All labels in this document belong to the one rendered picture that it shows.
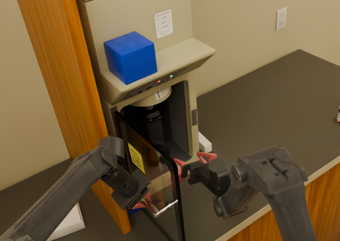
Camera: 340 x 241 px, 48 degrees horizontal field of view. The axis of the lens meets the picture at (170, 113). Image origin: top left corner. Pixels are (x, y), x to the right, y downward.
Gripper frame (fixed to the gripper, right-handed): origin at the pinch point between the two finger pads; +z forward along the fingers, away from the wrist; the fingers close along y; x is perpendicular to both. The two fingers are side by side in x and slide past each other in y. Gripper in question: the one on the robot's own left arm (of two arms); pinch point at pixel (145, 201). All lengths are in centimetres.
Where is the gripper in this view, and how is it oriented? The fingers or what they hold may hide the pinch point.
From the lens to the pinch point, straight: 110.9
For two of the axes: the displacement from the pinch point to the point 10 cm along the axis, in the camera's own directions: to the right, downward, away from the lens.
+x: 5.7, 4.4, -6.9
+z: 4.3, 5.6, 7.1
